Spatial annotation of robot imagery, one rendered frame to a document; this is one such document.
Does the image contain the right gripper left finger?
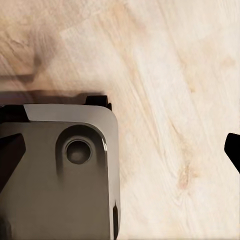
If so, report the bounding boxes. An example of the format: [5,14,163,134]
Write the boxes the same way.
[0,133,26,193]

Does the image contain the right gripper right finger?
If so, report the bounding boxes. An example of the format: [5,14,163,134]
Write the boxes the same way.
[224,132,240,173]

